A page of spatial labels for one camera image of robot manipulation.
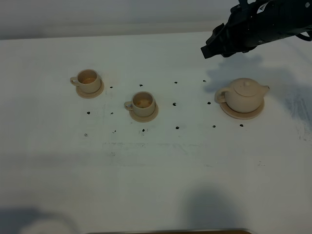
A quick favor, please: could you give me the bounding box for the beige ceramic teapot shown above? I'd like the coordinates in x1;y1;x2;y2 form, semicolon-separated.
215;78;270;113

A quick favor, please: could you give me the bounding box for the beige middle teacup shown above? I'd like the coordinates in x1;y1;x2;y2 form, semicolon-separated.
124;92;156;117

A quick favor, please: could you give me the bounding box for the beige teacup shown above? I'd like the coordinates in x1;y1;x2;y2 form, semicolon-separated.
70;69;101;94
124;92;156;117

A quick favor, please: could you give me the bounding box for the beige left cup saucer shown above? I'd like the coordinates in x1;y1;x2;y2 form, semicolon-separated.
76;81;104;99

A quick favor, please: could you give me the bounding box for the beige teapot saucer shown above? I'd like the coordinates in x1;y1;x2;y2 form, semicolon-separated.
220;99;265;120

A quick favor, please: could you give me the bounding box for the beige middle cup saucer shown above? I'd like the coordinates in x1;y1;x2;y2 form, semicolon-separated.
129;104;159;122

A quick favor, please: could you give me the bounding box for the beige cup saucer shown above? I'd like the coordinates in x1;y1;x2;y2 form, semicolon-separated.
129;104;159;122
76;81;104;99

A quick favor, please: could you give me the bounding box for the beige left teacup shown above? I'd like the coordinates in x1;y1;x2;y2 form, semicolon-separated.
70;69;101;94

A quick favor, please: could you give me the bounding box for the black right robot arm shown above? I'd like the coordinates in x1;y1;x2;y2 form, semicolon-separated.
201;0;312;59

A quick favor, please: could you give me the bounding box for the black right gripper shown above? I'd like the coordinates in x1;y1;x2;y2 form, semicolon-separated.
201;4;262;59

